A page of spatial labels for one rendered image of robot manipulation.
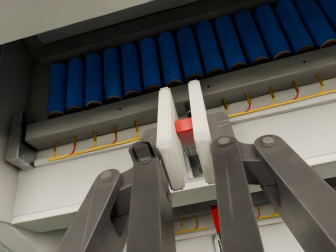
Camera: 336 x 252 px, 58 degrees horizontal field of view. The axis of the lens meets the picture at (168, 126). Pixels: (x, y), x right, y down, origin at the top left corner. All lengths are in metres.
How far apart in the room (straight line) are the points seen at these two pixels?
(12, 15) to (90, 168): 0.16
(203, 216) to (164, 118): 0.29
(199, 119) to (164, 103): 0.03
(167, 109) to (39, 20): 0.08
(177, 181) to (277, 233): 0.29
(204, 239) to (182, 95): 0.23
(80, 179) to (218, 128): 0.17
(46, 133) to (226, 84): 0.17
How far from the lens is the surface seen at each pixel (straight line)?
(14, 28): 0.19
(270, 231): 0.43
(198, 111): 0.16
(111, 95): 0.30
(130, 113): 0.27
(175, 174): 0.15
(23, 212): 0.31
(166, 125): 0.16
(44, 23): 0.18
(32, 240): 0.35
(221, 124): 0.16
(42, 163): 0.31
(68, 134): 0.30
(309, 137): 0.27
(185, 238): 0.43
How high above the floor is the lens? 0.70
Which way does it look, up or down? 42 degrees down
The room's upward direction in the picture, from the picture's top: 20 degrees counter-clockwise
